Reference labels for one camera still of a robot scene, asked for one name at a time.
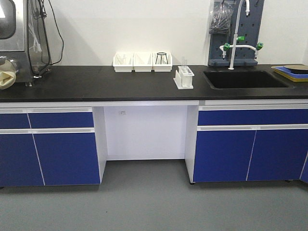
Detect clear glass test tube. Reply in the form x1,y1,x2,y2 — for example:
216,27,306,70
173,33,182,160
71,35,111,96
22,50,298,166
181,56,185,69

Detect white test tube rack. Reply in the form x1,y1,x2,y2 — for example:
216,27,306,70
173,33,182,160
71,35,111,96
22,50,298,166
173,65,194,90

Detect blue-grey pegboard drying rack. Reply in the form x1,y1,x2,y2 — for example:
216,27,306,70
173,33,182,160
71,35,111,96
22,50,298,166
208,0,264,66

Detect white right storage bin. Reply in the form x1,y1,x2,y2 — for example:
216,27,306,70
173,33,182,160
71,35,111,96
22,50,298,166
152,51,173,72

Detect white storage bin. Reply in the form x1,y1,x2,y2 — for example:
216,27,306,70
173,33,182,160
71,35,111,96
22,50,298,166
113,52,134,73
152,51,173,72
133,52,153,72

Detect white middle storage bin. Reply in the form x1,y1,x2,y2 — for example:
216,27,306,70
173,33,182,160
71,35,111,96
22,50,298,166
133,52,153,72

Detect white left storage bin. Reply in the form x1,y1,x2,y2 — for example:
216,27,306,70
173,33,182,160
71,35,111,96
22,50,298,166
113,52,134,73

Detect black lab sink basin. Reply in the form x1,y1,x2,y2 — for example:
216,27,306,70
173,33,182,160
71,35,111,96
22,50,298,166
204,71,289,89

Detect blue right cabinet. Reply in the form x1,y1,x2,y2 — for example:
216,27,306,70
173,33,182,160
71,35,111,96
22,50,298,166
184,99,308,184

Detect blue cabinet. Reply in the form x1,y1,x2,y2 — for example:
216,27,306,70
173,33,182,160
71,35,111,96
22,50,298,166
0,103,108,187
184,99,308,184

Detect white gooseneck lab faucet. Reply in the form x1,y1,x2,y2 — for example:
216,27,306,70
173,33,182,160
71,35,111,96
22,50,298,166
219,0,264,70

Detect blue left cabinet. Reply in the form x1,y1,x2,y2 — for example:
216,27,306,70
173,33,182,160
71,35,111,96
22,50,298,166
0,103,108,187

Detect plastic bag of pegs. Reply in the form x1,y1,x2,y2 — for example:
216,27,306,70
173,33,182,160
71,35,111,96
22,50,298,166
209,0,236,35

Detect blue and yellow tray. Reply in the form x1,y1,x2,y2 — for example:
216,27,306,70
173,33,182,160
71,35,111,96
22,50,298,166
271,66,308,82

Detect dark round disc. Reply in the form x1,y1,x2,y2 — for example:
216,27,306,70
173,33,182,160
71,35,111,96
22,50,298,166
284,64,308,75

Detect stainless steel glove box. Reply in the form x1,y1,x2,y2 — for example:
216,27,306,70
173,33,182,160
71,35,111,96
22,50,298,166
0,0,51,87

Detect beige rubber glove sleeve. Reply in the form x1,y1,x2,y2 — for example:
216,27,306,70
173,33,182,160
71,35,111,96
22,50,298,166
0,57,17,90

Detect black wire tripod stand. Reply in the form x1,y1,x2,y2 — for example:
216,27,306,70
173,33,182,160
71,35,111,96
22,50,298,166
155,52,168,64

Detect black power cable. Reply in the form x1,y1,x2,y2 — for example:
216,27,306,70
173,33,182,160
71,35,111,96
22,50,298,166
26,0,64,73

